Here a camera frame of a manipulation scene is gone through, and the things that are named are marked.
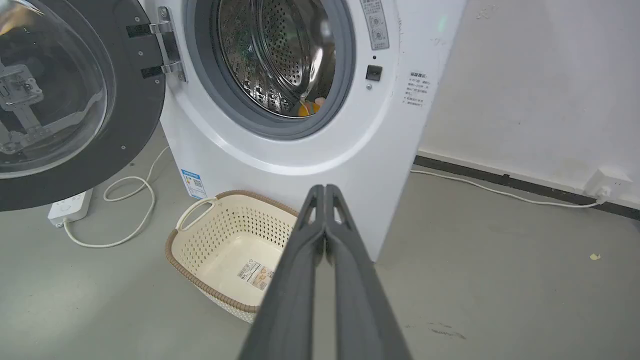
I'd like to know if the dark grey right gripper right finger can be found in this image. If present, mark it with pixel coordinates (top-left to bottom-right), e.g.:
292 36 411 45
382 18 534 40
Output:
324 184 413 360

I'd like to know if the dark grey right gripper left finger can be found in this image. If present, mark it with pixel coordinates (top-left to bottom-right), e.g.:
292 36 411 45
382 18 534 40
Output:
238 184 326 360

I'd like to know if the white front-load washing machine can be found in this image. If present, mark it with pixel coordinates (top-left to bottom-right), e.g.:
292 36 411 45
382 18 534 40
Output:
139 0 469 262

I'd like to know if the round black washing machine door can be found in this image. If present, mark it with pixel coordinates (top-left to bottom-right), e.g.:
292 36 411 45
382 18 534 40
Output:
0 0 187 212

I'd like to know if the cream perforated laundry basket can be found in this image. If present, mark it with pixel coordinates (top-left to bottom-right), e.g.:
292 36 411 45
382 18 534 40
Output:
165 189 302 324

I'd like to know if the orange garment inside drum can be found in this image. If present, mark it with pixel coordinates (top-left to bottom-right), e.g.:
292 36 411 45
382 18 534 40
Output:
298 97 327 118

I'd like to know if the white power strip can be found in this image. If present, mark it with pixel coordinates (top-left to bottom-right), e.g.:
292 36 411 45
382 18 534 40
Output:
47 188 94 228

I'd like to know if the thin white floor cable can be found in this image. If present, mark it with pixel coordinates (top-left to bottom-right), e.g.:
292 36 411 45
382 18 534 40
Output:
410 169 601 208

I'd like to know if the white power strip cable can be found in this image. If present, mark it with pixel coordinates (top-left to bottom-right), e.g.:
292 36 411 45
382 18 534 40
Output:
63 145 171 249

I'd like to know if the white wall socket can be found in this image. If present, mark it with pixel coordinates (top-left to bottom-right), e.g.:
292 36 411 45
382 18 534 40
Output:
583 168 634 203

